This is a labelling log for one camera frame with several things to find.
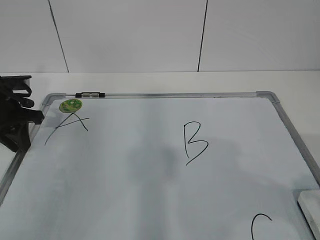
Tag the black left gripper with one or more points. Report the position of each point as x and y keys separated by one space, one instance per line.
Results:
x=16 y=112

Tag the white board with aluminium frame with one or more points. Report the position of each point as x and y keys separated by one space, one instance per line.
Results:
x=160 y=167

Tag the white board eraser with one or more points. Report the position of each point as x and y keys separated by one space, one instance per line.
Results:
x=309 y=202

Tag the green round magnet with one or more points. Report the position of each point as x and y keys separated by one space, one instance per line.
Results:
x=70 y=106

